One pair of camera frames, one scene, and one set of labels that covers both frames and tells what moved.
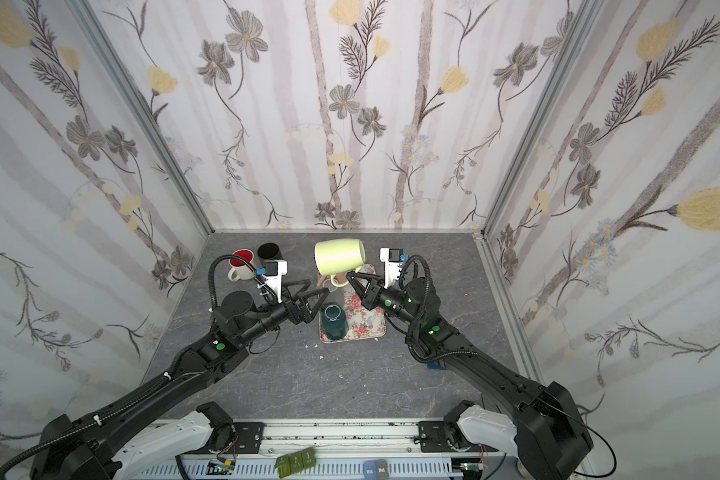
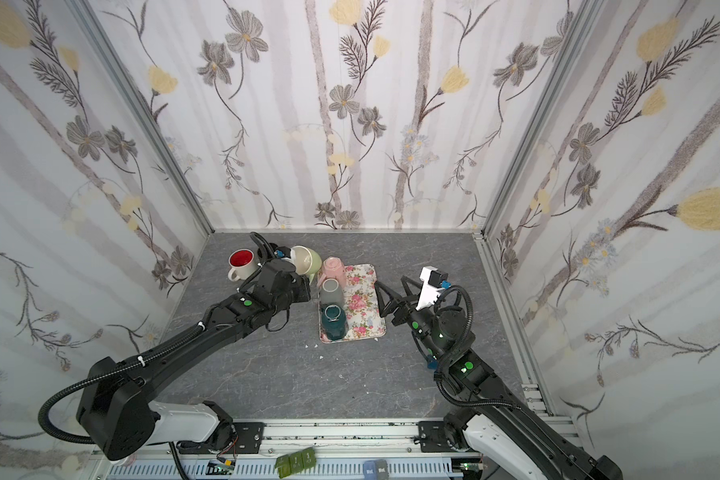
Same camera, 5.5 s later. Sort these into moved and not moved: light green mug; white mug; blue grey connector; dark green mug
Moved: light green mug
Not moved: blue grey connector; dark green mug; white mug
